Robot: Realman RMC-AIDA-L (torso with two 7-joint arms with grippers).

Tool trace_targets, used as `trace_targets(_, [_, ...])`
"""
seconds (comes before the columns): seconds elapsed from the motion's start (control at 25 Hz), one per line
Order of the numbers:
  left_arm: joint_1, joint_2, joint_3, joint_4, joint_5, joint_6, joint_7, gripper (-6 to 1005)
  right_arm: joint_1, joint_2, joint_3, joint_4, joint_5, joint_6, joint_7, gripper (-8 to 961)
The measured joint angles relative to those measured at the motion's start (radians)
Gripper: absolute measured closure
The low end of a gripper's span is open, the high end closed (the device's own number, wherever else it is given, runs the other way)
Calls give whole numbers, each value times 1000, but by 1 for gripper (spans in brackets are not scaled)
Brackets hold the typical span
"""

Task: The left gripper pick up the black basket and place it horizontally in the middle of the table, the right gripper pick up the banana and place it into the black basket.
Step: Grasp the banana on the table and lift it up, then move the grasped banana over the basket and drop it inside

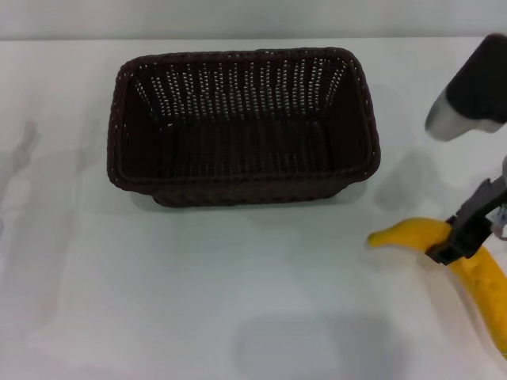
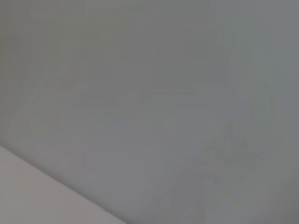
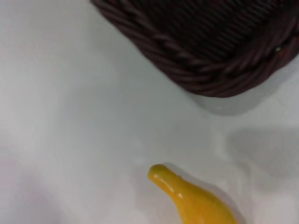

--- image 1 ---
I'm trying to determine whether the yellow banana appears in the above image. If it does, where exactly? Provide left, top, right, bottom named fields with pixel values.
left=366, top=216, right=507, bottom=357

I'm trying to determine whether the dark brown woven basket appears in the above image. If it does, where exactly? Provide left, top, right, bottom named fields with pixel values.
left=105, top=46, right=382, bottom=209

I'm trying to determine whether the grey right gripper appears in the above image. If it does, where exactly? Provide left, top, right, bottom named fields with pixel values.
left=426, top=154, right=507, bottom=267

